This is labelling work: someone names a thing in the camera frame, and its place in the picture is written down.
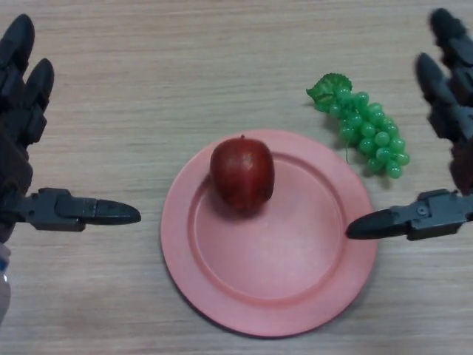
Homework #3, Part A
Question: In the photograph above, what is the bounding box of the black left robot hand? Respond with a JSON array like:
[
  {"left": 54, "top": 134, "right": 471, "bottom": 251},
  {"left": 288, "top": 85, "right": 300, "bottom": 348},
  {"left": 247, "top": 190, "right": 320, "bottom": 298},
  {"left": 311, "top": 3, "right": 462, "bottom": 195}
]
[{"left": 0, "top": 13, "right": 143, "bottom": 246}]

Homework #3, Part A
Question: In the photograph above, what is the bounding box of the red apple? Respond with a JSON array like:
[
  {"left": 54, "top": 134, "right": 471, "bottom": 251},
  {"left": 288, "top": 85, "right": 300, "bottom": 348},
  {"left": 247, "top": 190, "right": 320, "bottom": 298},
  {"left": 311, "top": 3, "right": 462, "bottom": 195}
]
[{"left": 209, "top": 134, "right": 276, "bottom": 214}]

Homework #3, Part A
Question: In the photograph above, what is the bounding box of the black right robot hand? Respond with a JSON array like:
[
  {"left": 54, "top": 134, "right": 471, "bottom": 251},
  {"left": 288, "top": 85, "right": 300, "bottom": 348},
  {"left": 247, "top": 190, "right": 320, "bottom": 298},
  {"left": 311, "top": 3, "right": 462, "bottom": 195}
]
[{"left": 345, "top": 7, "right": 473, "bottom": 242}]

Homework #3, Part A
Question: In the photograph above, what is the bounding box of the pink round plate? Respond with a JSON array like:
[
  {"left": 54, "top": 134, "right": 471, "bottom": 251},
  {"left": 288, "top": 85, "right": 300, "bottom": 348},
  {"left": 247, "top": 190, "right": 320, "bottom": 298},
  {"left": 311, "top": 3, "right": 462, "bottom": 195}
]
[{"left": 160, "top": 128, "right": 379, "bottom": 339}]

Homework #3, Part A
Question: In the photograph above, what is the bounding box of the green grape bunch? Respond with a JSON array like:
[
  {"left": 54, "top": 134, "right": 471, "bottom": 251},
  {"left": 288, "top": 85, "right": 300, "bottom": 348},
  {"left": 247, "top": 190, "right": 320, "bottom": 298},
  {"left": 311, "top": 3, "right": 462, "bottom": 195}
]
[{"left": 305, "top": 72, "right": 411, "bottom": 180}]

